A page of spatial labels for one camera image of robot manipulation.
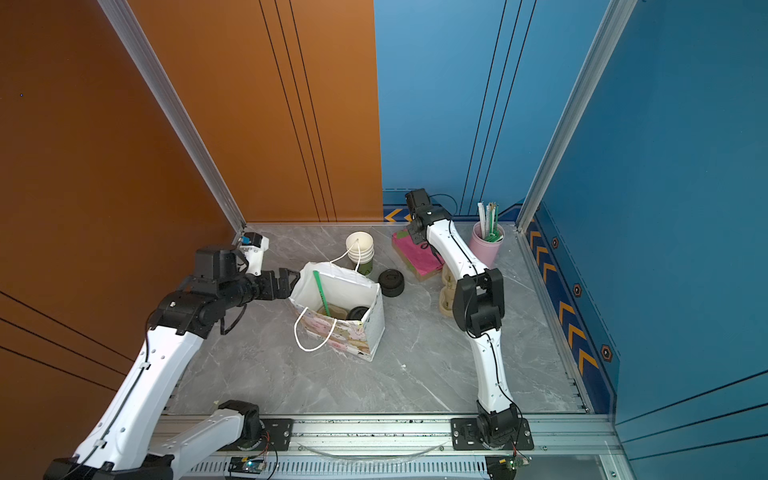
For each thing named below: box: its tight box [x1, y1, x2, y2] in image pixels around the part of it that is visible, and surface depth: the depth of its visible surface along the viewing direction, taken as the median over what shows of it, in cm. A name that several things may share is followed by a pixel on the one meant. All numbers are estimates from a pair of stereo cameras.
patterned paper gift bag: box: [289, 262, 385, 362], surface depth 79 cm
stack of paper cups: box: [345, 231, 375, 265], surface depth 97 cm
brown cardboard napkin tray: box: [392, 231, 445, 281], surface depth 104 cm
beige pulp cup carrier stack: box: [439, 263, 457, 317], surface depth 96 cm
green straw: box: [313, 270, 330, 317], surface depth 83 cm
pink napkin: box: [392, 232, 444, 276], surface depth 104 cm
